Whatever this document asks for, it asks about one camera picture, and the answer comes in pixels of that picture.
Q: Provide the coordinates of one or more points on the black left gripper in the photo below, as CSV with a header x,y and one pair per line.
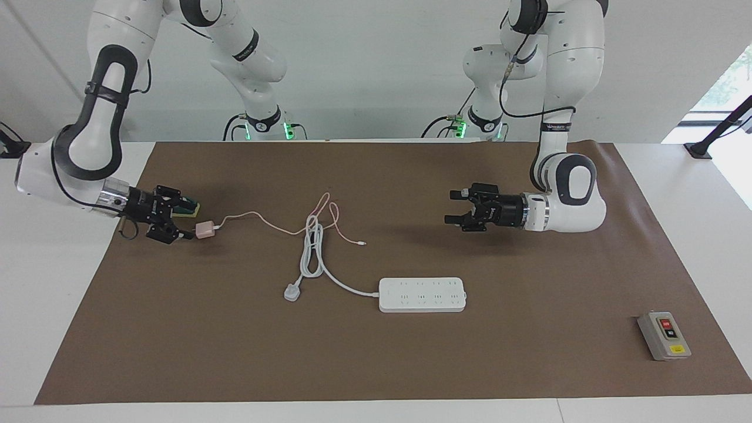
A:
x,y
505,211

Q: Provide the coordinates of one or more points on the white power strip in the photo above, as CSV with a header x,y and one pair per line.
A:
x,y
423,295

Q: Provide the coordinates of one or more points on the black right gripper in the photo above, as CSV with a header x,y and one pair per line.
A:
x,y
144,204

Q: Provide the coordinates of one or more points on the bright window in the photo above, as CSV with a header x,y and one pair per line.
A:
x,y
731,82

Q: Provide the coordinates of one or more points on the black table clamp mount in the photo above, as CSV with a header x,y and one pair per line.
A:
x,y
14,150

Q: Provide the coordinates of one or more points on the green knife switch yellow base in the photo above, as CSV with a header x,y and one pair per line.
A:
x,y
194,209

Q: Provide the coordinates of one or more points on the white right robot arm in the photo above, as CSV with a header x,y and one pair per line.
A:
x,y
41,176

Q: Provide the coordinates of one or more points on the brown table mat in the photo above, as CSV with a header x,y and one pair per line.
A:
x,y
411,364

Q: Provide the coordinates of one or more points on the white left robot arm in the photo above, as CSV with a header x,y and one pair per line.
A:
x,y
581,211

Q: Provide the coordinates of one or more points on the grey push button switch box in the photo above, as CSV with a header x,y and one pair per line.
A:
x,y
667,338

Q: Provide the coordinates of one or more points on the black angled stand with clamp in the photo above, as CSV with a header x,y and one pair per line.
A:
x,y
699,150

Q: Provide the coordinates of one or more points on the pink charger adapter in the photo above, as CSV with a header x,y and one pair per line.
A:
x,y
207,230

